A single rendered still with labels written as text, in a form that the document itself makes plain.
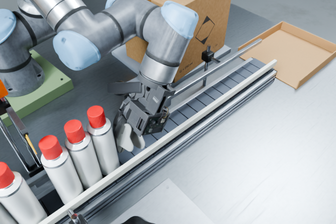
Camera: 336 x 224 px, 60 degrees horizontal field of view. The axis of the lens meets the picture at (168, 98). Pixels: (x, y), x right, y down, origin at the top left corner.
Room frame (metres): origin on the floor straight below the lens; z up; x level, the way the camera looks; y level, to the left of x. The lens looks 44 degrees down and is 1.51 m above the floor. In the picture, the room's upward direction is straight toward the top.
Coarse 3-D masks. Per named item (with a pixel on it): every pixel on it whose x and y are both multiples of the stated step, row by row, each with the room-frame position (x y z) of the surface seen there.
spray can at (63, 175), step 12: (48, 144) 0.31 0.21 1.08; (48, 156) 0.30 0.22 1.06; (60, 156) 0.31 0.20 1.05; (48, 168) 0.29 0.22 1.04; (60, 168) 0.30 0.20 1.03; (72, 168) 0.32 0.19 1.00; (60, 180) 0.29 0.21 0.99; (72, 180) 0.31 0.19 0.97; (60, 192) 0.29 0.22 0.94; (72, 192) 0.30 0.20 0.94
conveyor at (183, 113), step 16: (256, 64) 0.81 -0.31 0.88; (224, 80) 0.72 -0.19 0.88; (240, 80) 0.72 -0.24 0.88; (256, 80) 0.72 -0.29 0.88; (208, 96) 0.65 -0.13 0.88; (176, 112) 0.58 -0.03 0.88; (192, 112) 0.58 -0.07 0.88; (192, 128) 0.53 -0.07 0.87; (144, 160) 0.41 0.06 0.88; (48, 208) 0.29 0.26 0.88; (80, 208) 0.29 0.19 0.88
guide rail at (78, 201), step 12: (276, 60) 0.78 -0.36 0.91; (264, 72) 0.74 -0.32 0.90; (240, 84) 0.66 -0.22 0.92; (228, 96) 0.62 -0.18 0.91; (204, 108) 0.56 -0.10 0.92; (192, 120) 0.52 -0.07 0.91; (180, 132) 0.49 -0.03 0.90; (156, 144) 0.44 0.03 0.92; (144, 156) 0.41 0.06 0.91; (120, 168) 0.37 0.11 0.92; (108, 180) 0.34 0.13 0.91; (84, 192) 0.31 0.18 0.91; (96, 192) 0.32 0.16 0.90; (72, 204) 0.28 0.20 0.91; (48, 216) 0.26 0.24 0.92; (60, 216) 0.26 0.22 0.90
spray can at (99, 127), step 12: (96, 108) 0.40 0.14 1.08; (96, 120) 0.38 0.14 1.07; (108, 120) 0.41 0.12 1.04; (96, 132) 0.37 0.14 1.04; (108, 132) 0.38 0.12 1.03; (96, 144) 0.37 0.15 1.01; (108, 144) 0.38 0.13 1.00; (96, 156) 0.37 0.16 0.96; (108, 156) 0.37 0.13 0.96; (108, 168) 0.37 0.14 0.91
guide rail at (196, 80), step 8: (256, 40) 0.83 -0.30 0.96; (248, 48) 0.79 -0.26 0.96; (232, 56) 0.74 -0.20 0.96; (216, 64) 0.70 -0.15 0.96; (224, 64) 0.71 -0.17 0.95; (208, 72) 0.66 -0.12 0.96; (192, 80) 0.63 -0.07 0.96; (200, 80) 0.64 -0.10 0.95; (176, 88) 0.59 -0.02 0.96; (184, 88) 0.60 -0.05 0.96; (168, 96) 0.56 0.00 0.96; (112, 128) 0.45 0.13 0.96; (32, 176) 0.32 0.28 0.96; (40, 176) 0.32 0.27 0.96; (32, 184) 0.31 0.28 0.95
